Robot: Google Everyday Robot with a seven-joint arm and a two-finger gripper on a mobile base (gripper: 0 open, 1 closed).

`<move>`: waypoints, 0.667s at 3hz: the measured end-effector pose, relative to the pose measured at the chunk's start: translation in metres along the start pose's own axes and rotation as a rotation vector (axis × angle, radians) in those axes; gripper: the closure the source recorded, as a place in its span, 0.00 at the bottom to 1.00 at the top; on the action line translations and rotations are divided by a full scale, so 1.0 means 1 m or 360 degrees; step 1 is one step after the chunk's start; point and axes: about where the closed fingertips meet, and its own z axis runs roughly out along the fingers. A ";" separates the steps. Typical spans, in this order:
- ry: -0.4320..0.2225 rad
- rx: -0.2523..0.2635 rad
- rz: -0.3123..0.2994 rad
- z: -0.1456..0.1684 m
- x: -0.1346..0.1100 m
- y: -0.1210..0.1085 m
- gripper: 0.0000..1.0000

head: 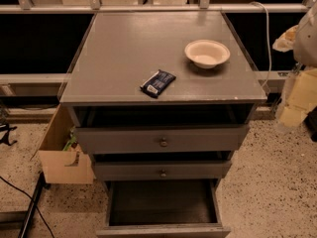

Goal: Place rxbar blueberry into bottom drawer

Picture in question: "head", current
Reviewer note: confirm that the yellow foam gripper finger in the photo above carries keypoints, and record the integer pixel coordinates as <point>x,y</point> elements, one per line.
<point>300,98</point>

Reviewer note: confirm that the blue rxbar blueberry wrapper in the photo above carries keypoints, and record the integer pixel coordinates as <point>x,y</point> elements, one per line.
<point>157,83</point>

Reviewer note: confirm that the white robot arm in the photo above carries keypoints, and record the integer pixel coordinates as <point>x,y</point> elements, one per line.
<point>302,40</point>

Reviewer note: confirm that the grey top drawer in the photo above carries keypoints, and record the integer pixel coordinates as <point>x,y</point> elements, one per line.
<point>160,140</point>

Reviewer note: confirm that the grey drawer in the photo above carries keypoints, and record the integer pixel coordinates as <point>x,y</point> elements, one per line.
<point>162,170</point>
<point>163,209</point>
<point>160,140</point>

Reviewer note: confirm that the grey drawer cabinet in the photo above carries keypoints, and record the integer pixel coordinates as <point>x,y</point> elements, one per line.
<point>123,50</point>

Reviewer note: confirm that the grey middle drawer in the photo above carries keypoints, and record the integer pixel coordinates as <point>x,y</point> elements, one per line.
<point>162,170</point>

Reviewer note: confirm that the grey bottom drawer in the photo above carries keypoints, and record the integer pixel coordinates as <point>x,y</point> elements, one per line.
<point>163,209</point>

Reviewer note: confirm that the white paper bowl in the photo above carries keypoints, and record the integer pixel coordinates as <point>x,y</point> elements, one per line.
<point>207,54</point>

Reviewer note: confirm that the green item in box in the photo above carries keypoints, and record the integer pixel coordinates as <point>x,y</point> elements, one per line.
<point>70,141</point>

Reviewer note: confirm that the cardboard box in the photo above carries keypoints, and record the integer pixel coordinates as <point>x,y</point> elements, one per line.
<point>72,166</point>

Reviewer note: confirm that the black metal floor bar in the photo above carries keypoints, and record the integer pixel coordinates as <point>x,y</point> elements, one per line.
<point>26,226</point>

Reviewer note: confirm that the black stand foot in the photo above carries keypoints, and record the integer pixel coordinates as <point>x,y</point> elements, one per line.
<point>6,129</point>

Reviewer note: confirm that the metal rail frame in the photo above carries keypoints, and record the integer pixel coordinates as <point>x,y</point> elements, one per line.
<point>145,8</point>

